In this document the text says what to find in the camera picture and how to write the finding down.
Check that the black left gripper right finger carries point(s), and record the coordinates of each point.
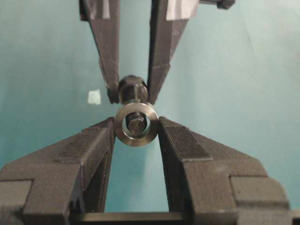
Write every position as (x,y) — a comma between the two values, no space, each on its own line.
(216,184)

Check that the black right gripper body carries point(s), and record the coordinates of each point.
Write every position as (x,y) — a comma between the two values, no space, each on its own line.
(221,4)

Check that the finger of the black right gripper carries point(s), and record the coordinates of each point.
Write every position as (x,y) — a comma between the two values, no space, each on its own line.
(104,19)
(164,38)

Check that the light blue tape marker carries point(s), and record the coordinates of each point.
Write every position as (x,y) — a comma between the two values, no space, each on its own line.
(94,97)

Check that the silver metal washer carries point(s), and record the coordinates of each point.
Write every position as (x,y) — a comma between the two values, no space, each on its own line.
(140,139)

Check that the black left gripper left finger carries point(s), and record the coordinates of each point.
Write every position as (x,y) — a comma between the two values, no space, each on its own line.
(70,176)

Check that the stepped steel threaded shaft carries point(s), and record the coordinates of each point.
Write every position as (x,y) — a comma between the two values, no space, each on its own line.
(133,88)

